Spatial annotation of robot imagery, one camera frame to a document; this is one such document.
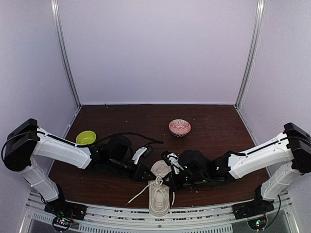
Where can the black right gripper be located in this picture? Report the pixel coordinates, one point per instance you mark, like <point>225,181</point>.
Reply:
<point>175,185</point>

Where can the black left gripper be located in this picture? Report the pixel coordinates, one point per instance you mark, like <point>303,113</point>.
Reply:
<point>137,174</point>

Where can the white canvas sneaker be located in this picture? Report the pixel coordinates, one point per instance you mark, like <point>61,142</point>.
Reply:
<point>159,200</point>

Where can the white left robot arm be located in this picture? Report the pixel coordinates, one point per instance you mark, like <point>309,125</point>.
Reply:
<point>29,140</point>

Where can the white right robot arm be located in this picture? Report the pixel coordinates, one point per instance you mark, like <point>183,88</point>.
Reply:
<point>292,148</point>

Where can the lime green bowl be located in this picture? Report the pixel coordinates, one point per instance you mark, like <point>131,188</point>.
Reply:
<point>86,138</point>

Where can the red patterned bowl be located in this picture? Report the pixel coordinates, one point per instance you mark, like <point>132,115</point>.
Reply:
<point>179,127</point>

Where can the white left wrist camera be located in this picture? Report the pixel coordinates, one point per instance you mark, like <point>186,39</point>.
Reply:
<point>137,155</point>

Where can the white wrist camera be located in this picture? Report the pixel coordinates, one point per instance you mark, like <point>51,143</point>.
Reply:
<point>137,155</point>
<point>171,159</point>

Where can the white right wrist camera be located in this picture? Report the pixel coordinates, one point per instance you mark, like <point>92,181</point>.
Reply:
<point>171,159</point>

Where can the aluminium frame rail left side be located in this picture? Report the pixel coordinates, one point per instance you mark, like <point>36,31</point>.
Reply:
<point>74,117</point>

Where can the aluminium frame post back left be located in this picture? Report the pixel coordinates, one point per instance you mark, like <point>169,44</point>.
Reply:
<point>64,54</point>

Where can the aluminium frame post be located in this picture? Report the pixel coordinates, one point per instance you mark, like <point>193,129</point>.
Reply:
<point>64,54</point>
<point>257,28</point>

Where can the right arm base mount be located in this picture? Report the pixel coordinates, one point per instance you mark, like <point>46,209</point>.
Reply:
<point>255,211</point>

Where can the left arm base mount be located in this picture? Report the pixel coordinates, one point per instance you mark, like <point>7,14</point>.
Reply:
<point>65,212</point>

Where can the aluminium frame post back right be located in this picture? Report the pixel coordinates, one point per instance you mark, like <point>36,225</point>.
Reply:
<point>257,28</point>

